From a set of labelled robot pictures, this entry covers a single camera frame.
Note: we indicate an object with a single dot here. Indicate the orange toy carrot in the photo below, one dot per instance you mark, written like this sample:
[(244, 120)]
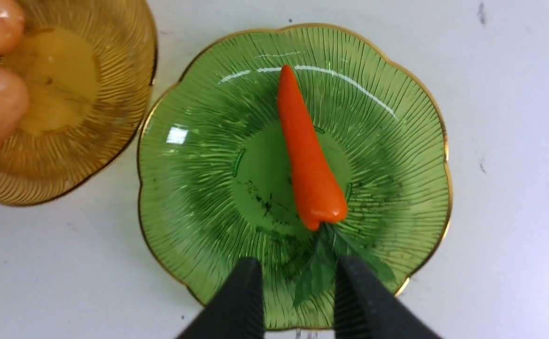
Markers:
[(319, 200)]

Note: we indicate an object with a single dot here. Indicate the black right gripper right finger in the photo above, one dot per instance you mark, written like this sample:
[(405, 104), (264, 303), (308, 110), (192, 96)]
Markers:
[(365, 309)]

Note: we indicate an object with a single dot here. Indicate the amber ribbed plastic plate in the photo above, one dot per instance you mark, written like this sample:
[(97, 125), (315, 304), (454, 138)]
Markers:
[(89, 66)]

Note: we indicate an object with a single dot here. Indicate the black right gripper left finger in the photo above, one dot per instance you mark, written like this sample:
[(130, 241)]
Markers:
[(237, 309)]

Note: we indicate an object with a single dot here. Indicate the green ribbed plastic plate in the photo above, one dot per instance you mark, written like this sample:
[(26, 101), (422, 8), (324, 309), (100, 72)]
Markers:
[(215, 179)]

